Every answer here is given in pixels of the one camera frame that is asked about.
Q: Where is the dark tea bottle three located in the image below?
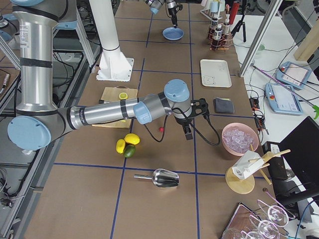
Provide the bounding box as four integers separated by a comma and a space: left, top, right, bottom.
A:
222, 14, 230, 34

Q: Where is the dark tea bottle one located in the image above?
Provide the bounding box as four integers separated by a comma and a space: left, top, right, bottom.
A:
213, 24, 222, 40

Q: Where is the cream bear tray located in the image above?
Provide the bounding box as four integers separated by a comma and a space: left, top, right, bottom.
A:
200, 59, 232, 88

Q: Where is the pink bowl of ice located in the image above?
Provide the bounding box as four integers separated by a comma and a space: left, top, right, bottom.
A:
221, 122, 259, 156

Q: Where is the yellow lemon far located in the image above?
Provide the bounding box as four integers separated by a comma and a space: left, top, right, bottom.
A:
124, 133, 140, 145

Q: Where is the white paper carton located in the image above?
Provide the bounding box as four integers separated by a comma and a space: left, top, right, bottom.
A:
232, 150, 264, 180

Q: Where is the wine glass far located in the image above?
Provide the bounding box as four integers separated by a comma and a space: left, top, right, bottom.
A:
257, 199, 296, 228

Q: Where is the blue teach pendant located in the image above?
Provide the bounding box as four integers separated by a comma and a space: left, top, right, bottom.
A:
265, 83, 304, 116
276, 61, 313, 90

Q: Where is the steel knife sharpener rod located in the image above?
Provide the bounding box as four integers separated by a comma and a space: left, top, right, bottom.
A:
98, 100, 111, 104

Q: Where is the aluminium frame post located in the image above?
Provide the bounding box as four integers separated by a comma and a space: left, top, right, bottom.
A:
239, 0, 283, 77

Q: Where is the wine glass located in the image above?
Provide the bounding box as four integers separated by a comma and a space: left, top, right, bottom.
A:
257, 199, 296, 228
249, 214, 290, 239

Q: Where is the light blue plate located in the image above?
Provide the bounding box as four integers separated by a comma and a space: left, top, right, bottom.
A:
162, 27, 184, 41

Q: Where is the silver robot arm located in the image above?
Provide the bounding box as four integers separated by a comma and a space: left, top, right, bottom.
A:
7, 0, 209, 151
145, 0, 183, 28

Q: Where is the black tripod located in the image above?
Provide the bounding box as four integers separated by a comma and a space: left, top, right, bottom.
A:
231, 0, 247, 42

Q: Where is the lemon half slice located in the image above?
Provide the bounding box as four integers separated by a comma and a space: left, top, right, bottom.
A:
119, 92, 128, 100

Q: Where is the yellow lemon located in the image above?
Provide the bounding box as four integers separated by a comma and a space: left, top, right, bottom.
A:
124, 133, 140, 145
116, 139, 126, 154

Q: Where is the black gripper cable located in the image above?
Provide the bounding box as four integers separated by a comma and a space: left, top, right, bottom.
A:
144, 109, 222, 146

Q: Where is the blue teach pendant near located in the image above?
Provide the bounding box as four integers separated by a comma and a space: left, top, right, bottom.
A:
265, 83, 304, 116

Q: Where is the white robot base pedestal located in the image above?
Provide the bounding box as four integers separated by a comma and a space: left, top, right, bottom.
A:
89, 0, 134, 82

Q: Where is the yellow lemon near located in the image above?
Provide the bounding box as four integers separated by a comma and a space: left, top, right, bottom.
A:
116, 139, 126, 154

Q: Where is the dark tea bottle two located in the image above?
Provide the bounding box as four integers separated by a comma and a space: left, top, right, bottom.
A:
210, 14, 218, 30

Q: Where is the copper wire bottle rack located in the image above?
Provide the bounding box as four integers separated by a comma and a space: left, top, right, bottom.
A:
207, 22, 233, 51

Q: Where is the wooden cup stand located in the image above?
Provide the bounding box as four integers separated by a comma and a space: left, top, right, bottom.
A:
225, 149, 291, 194

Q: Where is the black monitor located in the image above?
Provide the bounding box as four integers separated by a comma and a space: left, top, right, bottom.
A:
279, 117, 319, 206

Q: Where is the white wire cup rack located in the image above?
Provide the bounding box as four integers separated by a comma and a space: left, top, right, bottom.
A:
199, 9, 222, 20

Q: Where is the wooden cutting board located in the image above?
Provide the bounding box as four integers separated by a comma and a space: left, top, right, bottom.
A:
92, 86, 138, 129

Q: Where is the steel ice scoop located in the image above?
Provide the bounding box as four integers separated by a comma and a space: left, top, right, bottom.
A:
134, 169, 179, 188

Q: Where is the blue teach pendant far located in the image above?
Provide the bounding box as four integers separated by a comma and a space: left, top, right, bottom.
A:
276, 61, 313, 90

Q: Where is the grey folded cloth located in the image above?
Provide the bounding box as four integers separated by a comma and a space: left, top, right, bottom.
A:
213, 98, 235, 114

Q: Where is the green lime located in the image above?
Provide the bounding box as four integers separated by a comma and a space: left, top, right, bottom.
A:
123, 144, 136, 158

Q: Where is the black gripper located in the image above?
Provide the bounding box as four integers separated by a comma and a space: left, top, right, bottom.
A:
172, 98, 208, 140
167, 2, 183, 28

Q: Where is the blue cup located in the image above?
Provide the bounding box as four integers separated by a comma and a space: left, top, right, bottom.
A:
210, 0, 219, 12

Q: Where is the wine glass near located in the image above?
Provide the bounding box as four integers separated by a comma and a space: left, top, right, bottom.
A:
249, 214, 290, 239

